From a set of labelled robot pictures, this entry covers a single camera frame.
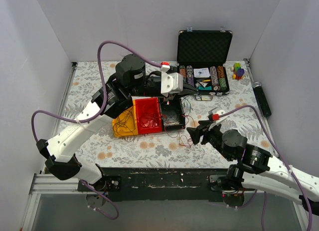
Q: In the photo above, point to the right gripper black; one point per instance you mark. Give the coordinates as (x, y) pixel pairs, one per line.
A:
(204, 134)

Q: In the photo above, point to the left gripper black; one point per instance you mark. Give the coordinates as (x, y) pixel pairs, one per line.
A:
(175, 95)

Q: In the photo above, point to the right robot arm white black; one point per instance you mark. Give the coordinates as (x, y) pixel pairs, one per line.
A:
(256, 168)

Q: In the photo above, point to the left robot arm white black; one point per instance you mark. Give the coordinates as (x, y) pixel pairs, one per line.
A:
(108, 103)

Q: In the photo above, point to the white playing card deck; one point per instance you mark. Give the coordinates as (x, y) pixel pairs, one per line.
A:
(201, 72)

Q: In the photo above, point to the black plastic bin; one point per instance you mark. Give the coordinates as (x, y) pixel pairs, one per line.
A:
(172, 115)

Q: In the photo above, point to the black poker chip case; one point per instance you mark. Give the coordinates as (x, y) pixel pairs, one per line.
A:
(201, 49)

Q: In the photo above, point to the red plastic bin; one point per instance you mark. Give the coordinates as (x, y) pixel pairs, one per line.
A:
(147, 115)

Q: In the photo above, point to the floral table mat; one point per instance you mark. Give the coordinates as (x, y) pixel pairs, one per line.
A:
(167, 149)

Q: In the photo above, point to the colourful toy block train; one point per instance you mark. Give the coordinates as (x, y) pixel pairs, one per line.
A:
(238, 71)

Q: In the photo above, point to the yellow plastic bin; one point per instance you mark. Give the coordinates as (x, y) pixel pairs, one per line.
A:
(125, 125)

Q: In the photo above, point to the black cylindrical flashlight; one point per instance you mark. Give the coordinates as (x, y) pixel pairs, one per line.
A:
(261, 99)

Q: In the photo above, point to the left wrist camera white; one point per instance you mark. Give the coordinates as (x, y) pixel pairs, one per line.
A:
(171, 81)

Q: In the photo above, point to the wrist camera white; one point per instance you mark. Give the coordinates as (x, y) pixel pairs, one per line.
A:
(215, 117)
(171, 81)

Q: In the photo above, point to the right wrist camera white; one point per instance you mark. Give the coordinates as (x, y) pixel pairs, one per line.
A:
(215, 117)

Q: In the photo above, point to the aluminium frame rail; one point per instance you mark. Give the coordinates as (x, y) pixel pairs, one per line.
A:
(49, 184)

